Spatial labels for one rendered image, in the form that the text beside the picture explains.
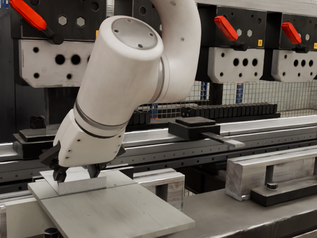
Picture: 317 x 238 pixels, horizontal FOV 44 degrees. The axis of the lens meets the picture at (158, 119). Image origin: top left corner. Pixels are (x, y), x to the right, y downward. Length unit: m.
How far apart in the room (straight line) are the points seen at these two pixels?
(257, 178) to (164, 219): 0.49
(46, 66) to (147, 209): 0.29
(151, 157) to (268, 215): 0.38
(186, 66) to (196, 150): 0.70
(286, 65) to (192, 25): 0.52
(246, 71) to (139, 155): 0.40
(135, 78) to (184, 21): 0.10
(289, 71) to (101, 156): 0.56
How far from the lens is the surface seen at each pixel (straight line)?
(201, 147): 1.23
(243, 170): 1.00
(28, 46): 0.68
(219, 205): 0.98
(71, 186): 0.68
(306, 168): 1.19
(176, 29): 0.54
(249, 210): 0.98
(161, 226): 0.57
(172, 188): 0.87
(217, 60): 0.86
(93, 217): 0.60
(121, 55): 0.46
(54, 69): 0.69
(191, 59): 0.54
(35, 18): 0.64
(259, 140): 1.40
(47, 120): 0.73
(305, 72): 1.07
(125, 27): 0.49
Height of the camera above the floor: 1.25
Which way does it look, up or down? 11 degrees down
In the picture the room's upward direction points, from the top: 2 degrees clockwise
